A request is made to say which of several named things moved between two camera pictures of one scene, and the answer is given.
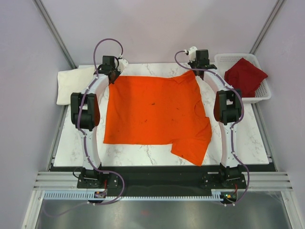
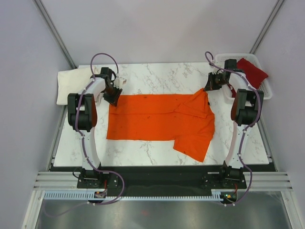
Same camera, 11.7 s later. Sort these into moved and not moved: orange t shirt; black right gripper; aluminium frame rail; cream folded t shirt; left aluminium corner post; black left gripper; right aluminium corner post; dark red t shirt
Moved: black right gripper; black left gripper; orange t shirt
Not moved: aluminium frame rail; right aluminium corner post; left aluminium corner post; dark red t shirt; cream folded t shirt
